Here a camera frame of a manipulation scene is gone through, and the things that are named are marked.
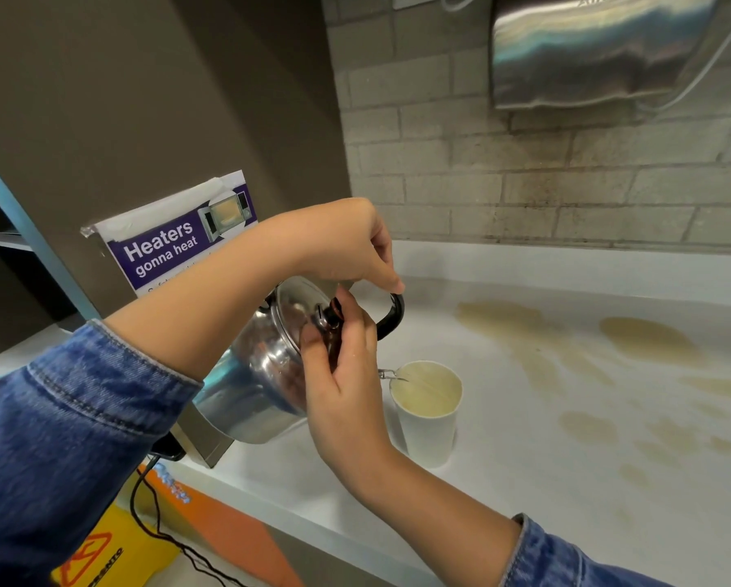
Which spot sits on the person's right hand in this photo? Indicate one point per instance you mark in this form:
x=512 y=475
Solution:
x=347 y=403

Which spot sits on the person's left hand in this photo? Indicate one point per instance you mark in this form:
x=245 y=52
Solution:
x=335 y=241

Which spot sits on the person's left thumb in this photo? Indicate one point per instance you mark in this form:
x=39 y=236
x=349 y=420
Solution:
x=377 y=281

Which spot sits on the person's right thumb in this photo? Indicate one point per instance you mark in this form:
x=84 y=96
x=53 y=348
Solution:
x=313 y=357

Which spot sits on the steel kettle lid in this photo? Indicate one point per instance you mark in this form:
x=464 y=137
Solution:
x=295 y=311

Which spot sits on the person's left forearm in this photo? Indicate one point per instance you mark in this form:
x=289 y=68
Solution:
x=206 y=299

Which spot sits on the person's right forearm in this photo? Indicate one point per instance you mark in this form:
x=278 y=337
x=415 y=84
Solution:
x=426 y=513

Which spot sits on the white paper cup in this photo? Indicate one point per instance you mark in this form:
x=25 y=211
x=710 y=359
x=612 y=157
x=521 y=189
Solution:
x=429 y=415

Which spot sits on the steel hot plate base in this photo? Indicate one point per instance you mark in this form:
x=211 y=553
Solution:
x=203 y=443

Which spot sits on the purple and white paper sign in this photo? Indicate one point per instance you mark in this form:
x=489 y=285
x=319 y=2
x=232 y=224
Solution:
x=169 y=238

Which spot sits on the orange panel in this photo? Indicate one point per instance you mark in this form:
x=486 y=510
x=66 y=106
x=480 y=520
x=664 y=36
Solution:
x=231 y=525

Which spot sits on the person's left denim sleeve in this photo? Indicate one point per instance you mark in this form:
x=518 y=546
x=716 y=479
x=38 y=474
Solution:
x=53 y=452

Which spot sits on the person's denim sleeve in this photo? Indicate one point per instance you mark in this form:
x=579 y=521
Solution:
x=561 y=559
x=53 y=452

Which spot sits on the yellow wet floor sign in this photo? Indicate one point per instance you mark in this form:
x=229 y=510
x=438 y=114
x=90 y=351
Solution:
x=114 y=553

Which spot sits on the blue framed shelf unit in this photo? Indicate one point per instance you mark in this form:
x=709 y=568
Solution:
x=29 y=238

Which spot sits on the person's right denim sleeve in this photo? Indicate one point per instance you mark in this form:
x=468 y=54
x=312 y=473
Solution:
x=561 y=559

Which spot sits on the steel wall hand dryer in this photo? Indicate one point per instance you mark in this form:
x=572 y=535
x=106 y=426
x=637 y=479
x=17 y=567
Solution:
x=591 y=48

